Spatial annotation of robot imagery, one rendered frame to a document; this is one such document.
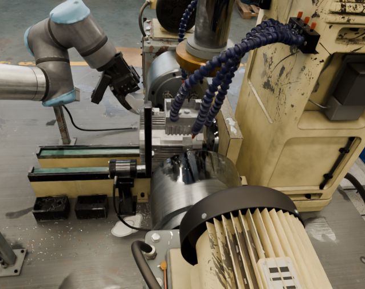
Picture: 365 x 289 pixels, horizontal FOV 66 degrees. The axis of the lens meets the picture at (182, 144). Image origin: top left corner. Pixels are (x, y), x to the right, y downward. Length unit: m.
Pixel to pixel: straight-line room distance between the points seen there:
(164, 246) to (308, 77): 0.49
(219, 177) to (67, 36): 0.53
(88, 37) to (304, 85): 0.55
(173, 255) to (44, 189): 0.66
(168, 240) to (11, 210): 0.71
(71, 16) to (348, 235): 1.10
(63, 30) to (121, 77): 0.20
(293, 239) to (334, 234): 0.79
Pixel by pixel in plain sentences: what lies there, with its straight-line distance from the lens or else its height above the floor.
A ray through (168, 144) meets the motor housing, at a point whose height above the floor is 1.06.
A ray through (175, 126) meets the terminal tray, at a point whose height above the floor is 1.11.
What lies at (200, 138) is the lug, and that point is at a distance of 0.89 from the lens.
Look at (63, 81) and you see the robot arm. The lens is 0.86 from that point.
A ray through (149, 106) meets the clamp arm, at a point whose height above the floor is 1.25.
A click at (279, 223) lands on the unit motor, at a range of 0.38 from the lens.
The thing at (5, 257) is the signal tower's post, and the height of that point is 0.85.
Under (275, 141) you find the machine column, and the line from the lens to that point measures 0.83.
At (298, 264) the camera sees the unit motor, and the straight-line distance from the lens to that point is 0.37.
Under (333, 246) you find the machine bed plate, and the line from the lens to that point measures 1.13.
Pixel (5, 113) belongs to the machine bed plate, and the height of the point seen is 0.80.
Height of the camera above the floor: 1.65
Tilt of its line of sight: 42 degrees down
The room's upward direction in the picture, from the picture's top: 6 degrees clockwise
